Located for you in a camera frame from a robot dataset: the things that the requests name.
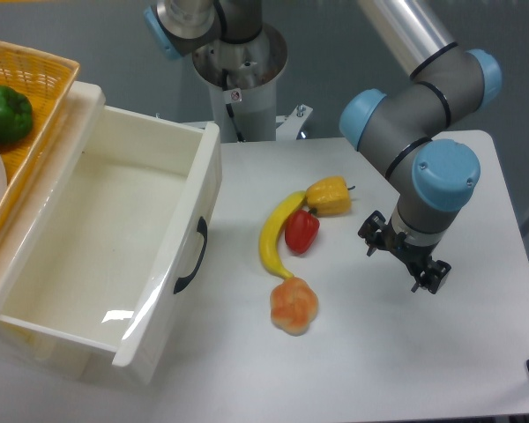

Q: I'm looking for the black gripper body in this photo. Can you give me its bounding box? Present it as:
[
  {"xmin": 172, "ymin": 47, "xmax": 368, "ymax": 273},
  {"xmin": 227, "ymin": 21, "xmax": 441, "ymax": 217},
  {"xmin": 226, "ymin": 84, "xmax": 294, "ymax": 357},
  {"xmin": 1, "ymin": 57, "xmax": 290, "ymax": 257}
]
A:
[{"xmin": 382, "ymin": 214, "xmax": 437, "ymax": 272}]

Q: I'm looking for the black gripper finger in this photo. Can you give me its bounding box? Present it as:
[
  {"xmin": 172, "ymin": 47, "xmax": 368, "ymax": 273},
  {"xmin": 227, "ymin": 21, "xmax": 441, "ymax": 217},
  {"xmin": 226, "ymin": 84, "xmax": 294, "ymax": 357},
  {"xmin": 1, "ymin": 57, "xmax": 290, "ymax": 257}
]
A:
[
  {"xmin": 409, "ymin": 256, "xmax": 451, "ymax": 294},
  {"xmin": 358, "ymin": 211, "xmax": 387, "ymax": 256}
]

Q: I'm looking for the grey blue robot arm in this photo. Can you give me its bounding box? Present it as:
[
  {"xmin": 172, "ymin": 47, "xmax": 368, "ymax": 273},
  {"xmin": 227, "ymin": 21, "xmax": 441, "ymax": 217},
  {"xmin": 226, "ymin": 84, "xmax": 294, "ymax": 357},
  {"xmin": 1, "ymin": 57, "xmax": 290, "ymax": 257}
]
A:
[{"xmin": 144, "ymin": 1, "xmax": 503, "ymax": 293}]

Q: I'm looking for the round braided bread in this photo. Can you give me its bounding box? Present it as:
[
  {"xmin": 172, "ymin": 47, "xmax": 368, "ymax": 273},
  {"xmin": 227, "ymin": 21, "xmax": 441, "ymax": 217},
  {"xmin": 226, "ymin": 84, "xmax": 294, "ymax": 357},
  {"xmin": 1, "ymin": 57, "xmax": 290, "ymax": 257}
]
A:
[{"xmin": 270, "ymin": 277, "xmax": 319, "ymax": 336}]

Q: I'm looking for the yellow bell pepper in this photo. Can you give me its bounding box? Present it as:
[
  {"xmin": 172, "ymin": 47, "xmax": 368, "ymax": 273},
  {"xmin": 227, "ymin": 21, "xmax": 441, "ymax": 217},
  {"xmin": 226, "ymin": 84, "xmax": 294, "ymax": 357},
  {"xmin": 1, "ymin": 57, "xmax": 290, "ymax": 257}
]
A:
[{"xmin": 305, "ymin": 175, "xmax": 354, "ymax": 216}]

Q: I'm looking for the red bell pepper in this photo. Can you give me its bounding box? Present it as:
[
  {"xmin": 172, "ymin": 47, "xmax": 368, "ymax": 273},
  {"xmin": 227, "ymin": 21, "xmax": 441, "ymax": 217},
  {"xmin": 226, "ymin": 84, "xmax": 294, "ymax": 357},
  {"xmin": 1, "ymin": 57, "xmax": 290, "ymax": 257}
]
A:
[{"xmin": 284, "ymin": 210, "xmax": 320, "ymax": 255}]

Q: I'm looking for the yellow banana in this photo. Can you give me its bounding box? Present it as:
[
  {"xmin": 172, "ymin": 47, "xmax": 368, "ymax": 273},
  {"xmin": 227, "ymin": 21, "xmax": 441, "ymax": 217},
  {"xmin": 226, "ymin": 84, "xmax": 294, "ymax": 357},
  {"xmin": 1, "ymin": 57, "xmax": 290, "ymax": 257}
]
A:
[{"xmin": 258, "ymin": 190, "xmax": 306, "ymax": 280}]

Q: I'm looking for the white open drawer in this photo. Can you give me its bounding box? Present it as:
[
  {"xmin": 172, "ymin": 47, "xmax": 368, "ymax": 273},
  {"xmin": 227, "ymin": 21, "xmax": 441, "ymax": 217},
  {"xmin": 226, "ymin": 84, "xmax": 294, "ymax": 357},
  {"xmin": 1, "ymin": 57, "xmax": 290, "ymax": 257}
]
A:
[{"xmin": 0, "ymin": 107, "xmax": 221, "ymax": 383}]

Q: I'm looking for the yellow woven basket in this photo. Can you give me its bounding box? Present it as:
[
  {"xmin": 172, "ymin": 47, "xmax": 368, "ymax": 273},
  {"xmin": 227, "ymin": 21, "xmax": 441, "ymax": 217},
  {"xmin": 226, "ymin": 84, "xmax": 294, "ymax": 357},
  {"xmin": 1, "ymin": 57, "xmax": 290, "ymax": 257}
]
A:
[{"xmin": 0, "ymin": 41, "xmax": 80, "ymax": 231}]

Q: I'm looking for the green bell pepper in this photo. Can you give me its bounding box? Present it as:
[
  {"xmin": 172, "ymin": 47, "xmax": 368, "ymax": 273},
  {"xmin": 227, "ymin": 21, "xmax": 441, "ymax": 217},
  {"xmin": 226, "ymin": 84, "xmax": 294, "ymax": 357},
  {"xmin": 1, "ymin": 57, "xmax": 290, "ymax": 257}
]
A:
[{"xmin": 0, "ymin": 85, "xmax": 34, "ymax": 145}]

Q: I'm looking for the white drawer cabinet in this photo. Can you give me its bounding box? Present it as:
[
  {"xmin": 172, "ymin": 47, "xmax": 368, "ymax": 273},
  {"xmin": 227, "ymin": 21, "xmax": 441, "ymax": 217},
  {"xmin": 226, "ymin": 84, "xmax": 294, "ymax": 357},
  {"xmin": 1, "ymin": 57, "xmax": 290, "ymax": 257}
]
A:
[{"xmin": 0, "ymin": 82, "xmax": 106, "ymax": 379}]

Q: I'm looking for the metal mounting bracket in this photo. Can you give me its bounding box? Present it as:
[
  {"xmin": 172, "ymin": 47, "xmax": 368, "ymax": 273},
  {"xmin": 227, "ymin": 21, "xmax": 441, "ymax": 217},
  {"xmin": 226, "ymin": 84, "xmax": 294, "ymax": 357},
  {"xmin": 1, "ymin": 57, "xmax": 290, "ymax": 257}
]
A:
[{"xmin": 276, "ymin": 104, "xmax": 314, "ymax": 142}]

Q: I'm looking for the black drawer handle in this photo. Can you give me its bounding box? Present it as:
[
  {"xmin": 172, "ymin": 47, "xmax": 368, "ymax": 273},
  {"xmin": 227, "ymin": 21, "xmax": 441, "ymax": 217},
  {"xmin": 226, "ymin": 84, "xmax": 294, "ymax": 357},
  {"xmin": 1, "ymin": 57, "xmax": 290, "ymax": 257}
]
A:
[{"xmin": 173, "ymin": 216, "xmax": 208, "ymax": 295}]

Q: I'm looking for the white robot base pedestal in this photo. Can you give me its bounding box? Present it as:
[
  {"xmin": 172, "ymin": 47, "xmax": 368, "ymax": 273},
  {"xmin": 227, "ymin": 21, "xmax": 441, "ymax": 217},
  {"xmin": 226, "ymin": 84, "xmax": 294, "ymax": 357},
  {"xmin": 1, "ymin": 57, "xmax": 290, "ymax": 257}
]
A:
[{"xmin": 192, "ymin": 24, "xmax": 287, "ymax": 143}]

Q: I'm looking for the black base cable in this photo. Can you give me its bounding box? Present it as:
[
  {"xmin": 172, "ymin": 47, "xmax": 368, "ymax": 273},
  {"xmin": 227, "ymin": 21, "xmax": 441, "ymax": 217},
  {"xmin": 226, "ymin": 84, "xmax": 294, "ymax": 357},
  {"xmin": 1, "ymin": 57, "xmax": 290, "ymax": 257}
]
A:
[{"xmin": 220, "ymin": 68, "xmax": 248, "ymax": 144}]

